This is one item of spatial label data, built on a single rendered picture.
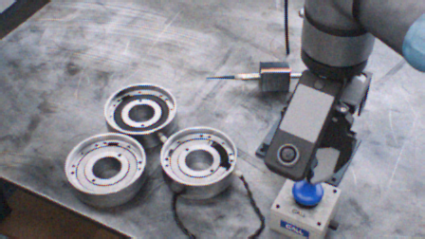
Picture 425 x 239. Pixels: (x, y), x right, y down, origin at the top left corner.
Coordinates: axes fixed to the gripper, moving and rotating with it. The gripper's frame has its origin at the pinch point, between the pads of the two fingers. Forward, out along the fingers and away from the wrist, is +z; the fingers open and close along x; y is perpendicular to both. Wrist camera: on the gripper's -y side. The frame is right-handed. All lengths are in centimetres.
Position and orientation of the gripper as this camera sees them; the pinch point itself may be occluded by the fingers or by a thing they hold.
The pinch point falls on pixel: (309, 180)
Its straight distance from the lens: 77.9
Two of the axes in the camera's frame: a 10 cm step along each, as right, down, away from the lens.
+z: -0.3, 7.3, 6.9
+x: -9.0, -3.3, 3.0
